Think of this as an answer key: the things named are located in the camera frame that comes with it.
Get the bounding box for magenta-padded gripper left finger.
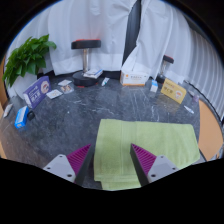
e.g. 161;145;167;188
42;143;95;187

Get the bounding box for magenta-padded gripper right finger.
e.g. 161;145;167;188
129;143;181;187

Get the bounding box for light green towel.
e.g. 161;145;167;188
93;118;201;192

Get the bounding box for small white tube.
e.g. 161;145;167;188
183;105;195;115

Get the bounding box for white printed card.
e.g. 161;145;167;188
46;89;64;100
58;79;73;87

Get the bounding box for yellow printed box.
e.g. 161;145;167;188
160;78;188;105

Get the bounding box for clear packet with print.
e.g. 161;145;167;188
60;84;75;95

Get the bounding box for white flat packet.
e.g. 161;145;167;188
2;103;14;118

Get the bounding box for purple printed box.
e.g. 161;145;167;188
22;75;52;110

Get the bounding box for small blue white box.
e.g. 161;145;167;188
149;79;159;93

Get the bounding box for white box with orange print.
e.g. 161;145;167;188
119;70;150;87

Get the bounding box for white blue tube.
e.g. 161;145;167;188
100;77;111;87

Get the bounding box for white blue flat box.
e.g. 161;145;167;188
83;68;104;80

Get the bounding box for black stool with red rim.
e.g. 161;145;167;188
156;54;175;84
70;38;102;88

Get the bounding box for green potted plant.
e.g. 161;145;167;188
2;34;58;99

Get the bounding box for white curtain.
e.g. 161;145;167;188
6;0;138;76
121;0;224;122

